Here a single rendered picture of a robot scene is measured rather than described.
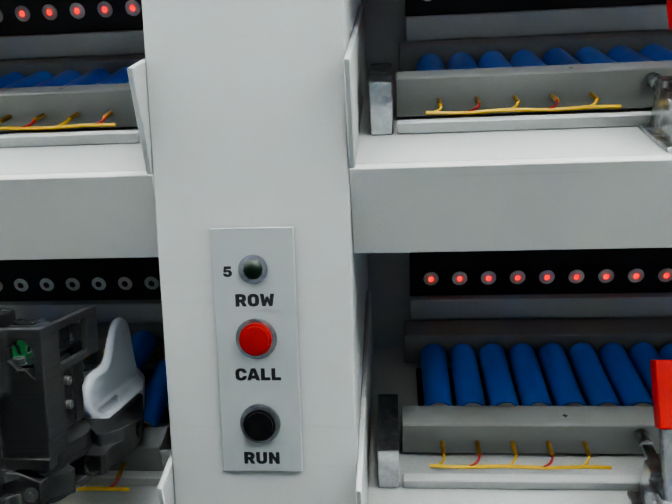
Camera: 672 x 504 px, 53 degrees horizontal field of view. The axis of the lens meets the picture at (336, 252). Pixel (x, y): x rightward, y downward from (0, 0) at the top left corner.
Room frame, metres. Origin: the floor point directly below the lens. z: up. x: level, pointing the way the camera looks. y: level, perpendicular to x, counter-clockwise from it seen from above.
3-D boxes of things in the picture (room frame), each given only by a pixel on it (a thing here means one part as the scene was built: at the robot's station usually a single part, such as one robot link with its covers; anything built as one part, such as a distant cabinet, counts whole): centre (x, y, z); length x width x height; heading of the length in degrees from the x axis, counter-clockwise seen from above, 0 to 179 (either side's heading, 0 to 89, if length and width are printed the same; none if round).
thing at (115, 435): (0.33, 0.13, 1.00); 0.09 x 0.05 x 0.02; 170
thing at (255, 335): (0.32, 0.04, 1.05); 0.02 x 0.01 x 0.02; 85
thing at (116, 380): (0.38, 0.13, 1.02); 0.09 x 0.03 x 0.06; 170
